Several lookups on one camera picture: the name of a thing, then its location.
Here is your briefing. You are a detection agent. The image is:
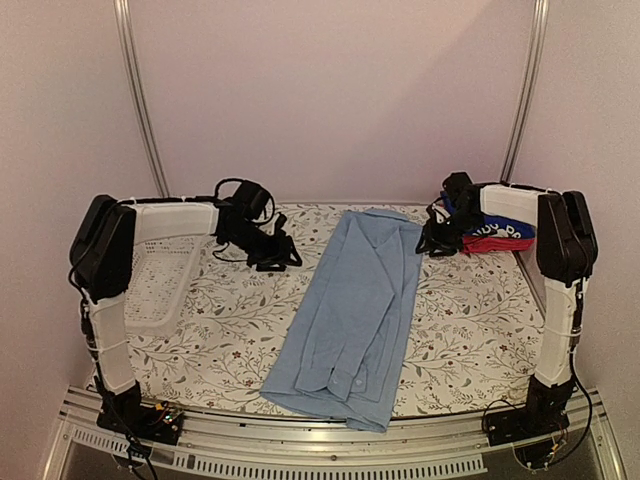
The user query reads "right aluminium corner post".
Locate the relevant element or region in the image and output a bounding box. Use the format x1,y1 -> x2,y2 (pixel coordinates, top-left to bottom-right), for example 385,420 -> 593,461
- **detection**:
500,0 -> 550,182

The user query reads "aluminium corner post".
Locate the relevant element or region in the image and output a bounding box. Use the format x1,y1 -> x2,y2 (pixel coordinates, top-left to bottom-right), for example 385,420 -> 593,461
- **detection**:
113,0 -> 171,197
500,0 -> 550,182

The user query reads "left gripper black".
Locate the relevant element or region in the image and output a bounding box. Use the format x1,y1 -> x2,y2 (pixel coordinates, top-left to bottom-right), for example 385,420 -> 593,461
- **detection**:
226,223 -> 303,272

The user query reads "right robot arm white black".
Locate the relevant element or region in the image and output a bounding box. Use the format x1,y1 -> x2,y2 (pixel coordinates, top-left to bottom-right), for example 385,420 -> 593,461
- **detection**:
416,172 -> 598,436

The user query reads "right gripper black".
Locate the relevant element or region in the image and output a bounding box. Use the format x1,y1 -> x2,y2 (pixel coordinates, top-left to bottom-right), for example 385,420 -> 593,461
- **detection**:
415,210 -> 484,258

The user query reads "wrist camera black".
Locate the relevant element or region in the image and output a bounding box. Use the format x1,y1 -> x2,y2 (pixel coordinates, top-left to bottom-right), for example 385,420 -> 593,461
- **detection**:
442,172 -> 473,203
231,180 -> 272,221

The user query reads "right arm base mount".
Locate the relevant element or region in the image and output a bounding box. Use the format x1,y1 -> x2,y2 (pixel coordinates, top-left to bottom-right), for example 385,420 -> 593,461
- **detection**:
481,399 -> 569,446

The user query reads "folded pink garment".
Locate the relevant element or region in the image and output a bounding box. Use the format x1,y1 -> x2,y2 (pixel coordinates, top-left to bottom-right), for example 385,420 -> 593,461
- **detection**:
462,236 -> 534,254

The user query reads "white plastic laundry basket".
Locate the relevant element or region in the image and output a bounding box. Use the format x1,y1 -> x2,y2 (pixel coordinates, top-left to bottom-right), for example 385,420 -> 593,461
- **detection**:
124,236 -> 202,336

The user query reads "aluminium front rail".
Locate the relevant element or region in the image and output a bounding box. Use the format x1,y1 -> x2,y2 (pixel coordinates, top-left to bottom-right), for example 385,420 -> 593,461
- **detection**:
42,387 -> 630,479

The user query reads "light blue shirt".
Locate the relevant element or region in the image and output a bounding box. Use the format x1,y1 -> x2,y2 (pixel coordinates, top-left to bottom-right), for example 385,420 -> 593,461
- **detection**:
260,209 -> 422,433

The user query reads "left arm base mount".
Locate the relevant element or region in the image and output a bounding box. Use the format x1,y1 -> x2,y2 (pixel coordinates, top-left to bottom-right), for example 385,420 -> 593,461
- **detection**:
97,399 -> 184,446

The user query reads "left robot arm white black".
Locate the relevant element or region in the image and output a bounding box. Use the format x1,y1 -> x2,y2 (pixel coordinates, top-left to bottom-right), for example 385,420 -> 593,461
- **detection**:
69,183 -> 302,434

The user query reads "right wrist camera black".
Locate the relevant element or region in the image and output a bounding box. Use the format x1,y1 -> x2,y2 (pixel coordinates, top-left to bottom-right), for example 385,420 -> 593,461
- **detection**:
442,172 -> 473,203

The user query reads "blue printed t-shirt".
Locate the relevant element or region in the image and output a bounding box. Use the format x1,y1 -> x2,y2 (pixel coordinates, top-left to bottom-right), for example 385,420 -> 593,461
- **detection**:
440,184 -> 538,239

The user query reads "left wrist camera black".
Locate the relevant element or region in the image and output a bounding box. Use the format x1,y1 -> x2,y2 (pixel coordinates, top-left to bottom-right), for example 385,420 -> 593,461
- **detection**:
231,180 -> 272,221

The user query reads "left aluminium corner post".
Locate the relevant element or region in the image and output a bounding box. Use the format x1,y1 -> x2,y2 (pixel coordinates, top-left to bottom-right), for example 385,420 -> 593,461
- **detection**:
113,0 -> 171,197

